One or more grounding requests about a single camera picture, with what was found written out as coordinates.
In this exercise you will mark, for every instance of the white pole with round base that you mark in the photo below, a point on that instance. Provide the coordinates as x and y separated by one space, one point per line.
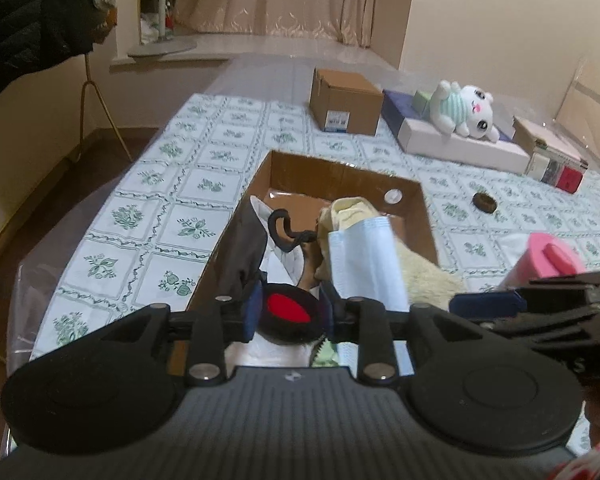
162 35

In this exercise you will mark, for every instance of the stack of books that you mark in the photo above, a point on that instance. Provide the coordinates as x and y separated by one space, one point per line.
555 165

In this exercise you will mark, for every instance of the pink cylindrical container with bow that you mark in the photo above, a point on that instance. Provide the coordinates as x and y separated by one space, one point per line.
545 260

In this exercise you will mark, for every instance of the black round pad red centre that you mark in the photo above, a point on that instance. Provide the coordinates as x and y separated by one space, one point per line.
290 310

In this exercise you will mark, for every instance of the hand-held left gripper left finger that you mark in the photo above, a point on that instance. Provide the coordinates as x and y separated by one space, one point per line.
253 307

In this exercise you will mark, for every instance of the light green cloth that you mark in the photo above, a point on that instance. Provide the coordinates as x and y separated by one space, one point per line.
325 355

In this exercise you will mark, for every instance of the white plush toy striped shirt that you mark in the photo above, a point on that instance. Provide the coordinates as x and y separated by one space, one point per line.
462 107

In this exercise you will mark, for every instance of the black curved hook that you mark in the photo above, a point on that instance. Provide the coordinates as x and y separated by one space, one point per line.
285 232

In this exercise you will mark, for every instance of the beige curtain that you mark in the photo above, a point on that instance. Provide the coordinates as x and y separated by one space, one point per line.
290 0

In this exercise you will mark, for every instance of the white cloth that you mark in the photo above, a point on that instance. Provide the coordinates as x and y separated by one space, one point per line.
285 265

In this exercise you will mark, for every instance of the brass coat rack stand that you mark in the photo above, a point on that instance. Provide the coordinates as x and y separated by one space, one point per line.
97 105

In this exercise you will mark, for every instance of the small closed cardboard box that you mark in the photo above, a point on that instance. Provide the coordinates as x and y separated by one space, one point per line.
345 102

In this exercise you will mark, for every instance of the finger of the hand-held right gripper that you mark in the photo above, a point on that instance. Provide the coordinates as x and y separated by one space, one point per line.
580 281
485 305

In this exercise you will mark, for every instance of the green floral tablecloth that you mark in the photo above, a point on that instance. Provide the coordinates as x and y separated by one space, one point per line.
180 210

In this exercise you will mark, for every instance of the pale yellow fluffy towel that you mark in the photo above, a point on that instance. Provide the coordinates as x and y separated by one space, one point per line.
425 275

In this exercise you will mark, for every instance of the flat white and blue box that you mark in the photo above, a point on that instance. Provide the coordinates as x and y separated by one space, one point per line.
460 147

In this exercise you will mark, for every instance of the large cardboard box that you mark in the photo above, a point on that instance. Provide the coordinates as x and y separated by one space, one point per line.
340 180

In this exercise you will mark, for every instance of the black quilted jacket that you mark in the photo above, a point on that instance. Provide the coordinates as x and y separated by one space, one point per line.
25 15

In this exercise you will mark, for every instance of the blue face mask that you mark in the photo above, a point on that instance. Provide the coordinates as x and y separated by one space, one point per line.
365 265

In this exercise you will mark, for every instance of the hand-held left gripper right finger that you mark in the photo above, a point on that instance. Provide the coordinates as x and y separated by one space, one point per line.
330 311

